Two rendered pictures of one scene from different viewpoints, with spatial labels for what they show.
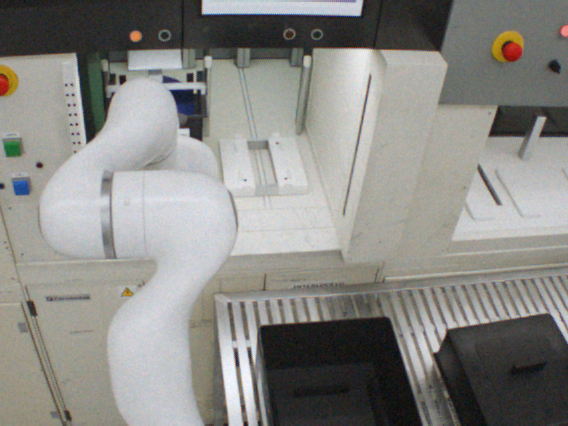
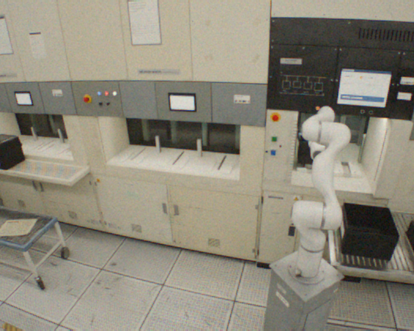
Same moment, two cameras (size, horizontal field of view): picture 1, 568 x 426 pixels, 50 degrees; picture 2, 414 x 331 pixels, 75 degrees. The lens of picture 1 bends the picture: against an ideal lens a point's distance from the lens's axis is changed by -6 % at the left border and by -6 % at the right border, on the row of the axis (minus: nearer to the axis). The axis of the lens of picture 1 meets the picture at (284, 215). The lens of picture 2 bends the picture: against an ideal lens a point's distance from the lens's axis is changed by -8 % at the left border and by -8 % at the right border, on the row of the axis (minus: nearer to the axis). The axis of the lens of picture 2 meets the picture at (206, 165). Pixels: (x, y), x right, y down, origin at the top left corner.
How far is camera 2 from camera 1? 0.86 m
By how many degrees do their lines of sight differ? 30
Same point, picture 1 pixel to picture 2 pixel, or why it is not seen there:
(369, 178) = (385, 162)
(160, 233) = (332, 133)
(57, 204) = (307, 124)
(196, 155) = not seen: hidden behind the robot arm
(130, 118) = (325, 112)
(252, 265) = (340, 195)
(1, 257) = (259, 177)
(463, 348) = not seen: outside the picture
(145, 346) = (325, 160)
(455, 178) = not seen: outside the picture
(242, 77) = not seen: hidden behind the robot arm
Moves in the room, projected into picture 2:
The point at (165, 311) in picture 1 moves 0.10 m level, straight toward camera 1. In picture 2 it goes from (331, 152) to (333, 161)
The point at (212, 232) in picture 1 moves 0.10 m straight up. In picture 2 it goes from (345, 135) to (348, 113)
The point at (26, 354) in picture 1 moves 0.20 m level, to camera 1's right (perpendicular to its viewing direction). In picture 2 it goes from (253, 219) to (277, 226)
